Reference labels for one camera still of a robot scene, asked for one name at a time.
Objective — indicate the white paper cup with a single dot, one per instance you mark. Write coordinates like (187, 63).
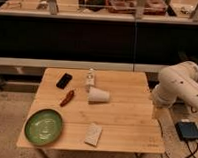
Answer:
(97, 95)

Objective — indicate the wooden folding table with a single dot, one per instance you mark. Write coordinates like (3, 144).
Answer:
(126, 120)

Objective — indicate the small white bottle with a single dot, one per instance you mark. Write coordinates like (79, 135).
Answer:
(90, 80)

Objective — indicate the green ceramic bowl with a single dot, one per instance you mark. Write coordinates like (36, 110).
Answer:
(43, 127)

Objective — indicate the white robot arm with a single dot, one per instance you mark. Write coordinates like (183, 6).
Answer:
(177, 81)

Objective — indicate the black power box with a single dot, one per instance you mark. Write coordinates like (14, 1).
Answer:
(187, 131)

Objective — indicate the black smartphone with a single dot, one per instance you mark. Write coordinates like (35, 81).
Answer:
(64, 80)

